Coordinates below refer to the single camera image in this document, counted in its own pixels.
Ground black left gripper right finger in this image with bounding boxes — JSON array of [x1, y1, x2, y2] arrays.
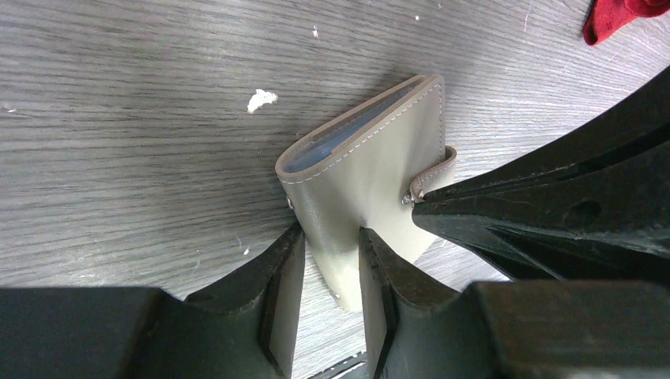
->
[[359, 228, 669, 378]]

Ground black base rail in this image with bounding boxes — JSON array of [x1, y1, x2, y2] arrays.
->
[[309, 351, 369, 379]]

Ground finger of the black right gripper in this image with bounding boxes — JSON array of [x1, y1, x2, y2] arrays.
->
[[412, 70, 669, 286]]

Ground red cloth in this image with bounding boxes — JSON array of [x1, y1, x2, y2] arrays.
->
[[582, 0, 669, 46]]

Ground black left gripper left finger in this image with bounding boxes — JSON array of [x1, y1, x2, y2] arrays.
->
[[1, 224, 305, 378]]

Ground taupe leather card holder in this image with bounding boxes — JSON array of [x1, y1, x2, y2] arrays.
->
[[275, 74, 457, 312]]

